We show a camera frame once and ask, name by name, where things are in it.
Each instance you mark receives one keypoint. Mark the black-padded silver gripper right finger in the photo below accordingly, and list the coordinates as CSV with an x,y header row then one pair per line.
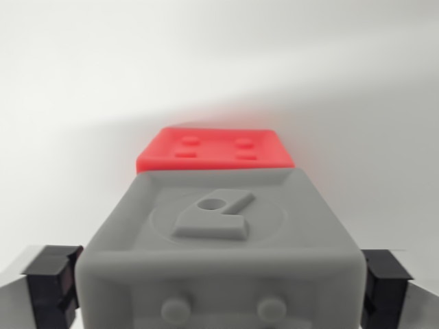
x,y
387,288

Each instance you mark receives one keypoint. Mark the black-padded silver gripper left finger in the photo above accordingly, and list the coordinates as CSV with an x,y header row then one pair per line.
x,y
48,284

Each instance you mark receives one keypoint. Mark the grey plastic cube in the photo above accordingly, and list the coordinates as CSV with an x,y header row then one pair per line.
x,y
219,267

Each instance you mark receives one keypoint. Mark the red plastic cube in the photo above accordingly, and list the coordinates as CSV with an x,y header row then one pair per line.
x,y
212,157

